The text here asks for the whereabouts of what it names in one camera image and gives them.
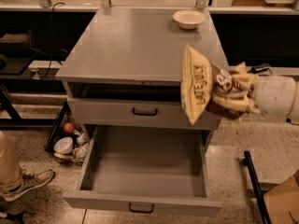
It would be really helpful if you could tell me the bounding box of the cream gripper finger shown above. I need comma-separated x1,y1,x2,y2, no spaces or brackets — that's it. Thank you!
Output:
212,95,261,120
230,62,259,85

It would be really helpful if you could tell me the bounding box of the brown sea salt chip bag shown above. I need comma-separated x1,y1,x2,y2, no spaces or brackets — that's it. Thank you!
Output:
180,44,250,125

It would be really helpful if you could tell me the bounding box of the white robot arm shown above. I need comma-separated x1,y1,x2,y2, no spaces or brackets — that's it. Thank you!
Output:
212,63,299,119

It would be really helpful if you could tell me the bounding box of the open grey middle drawer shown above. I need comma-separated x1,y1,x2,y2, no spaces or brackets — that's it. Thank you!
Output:
64,126,222,217

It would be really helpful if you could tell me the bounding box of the grey drawer cabinet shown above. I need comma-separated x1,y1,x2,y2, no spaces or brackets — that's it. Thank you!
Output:
55,7,236,138

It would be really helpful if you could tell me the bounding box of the closed grey top drawer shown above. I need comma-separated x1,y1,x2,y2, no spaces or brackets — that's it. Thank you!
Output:
67,98,221,130

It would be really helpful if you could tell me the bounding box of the black power adapter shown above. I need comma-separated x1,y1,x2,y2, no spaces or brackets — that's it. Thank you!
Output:
250,63,270,74

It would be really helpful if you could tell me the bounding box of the white ceramic bowl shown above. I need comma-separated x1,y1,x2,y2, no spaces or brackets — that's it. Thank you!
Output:
173,10,206,30

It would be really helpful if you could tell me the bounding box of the brown cardboard box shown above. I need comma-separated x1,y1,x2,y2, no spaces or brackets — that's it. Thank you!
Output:
263,170,299,224

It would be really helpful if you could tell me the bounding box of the black metal bar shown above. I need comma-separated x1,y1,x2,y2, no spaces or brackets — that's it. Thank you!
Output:
243,151,272,224

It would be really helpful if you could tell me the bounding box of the red apple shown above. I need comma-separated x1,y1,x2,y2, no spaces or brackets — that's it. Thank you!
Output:
64,122,76,133

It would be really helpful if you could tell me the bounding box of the white bowl in basket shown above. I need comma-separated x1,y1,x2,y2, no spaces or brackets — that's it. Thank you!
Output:
53,137,73,154

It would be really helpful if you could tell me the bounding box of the khaki trouser leg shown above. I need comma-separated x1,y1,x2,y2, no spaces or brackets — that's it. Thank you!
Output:
0,132,22,194

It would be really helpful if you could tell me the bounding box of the black cable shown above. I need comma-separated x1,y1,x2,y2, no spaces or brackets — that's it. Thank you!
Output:
39,1,66,80

